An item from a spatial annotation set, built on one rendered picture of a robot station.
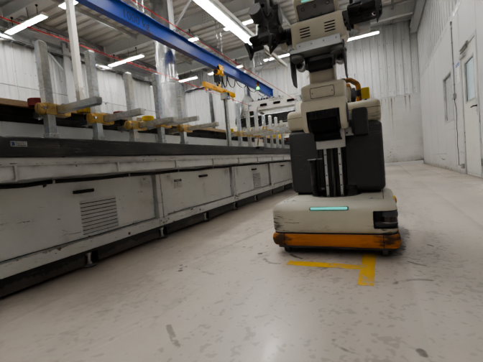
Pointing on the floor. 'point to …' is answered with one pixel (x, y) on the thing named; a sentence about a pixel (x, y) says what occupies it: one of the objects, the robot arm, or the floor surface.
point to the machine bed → (112, 202)
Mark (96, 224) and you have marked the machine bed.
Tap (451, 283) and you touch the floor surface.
